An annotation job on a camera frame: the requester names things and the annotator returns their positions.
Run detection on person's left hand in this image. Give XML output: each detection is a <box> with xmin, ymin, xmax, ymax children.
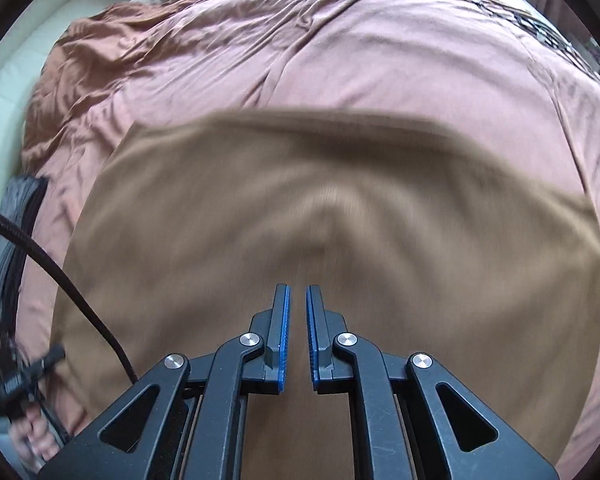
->
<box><xmin>8</xmin><ymin>404</ymin><xmax>60</xmax><ymax>471</ymax></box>

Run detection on black cables on bed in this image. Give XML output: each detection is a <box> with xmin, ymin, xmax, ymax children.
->
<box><xmin>479</xmin><ymin>1</ymin><xmax>600</xmax><ymax>91</ymax></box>

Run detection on folded grey clothes stack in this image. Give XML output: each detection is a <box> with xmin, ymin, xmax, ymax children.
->
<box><xmin>0</xmin><ymin>173</ymin><xmax>48</xmax><ymax>331</ymax></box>

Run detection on cream padded headboard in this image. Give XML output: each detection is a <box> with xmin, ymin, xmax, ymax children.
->
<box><xmin>0</xmin><ymin>0</ymin><xmax>126</xmax><ymax>199</ymax></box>

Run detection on salmon pink bed blanket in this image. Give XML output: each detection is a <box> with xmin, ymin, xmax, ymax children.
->
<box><xmin>22</xmin><ymin>0</ymin><xmax>600</xmax><ymax>479</ymax></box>

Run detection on brown printed t-shirt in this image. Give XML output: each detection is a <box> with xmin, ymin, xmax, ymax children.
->
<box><xmin>64</xmin><ymin>110</ymin><xmax>600</xmax><ymax>479</ymax></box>

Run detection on black braided cable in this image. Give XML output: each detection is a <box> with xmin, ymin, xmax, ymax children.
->
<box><xmin>0</xmin><ymin>202</ymin><xmax>138</xmax><ymax>384</ymax></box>

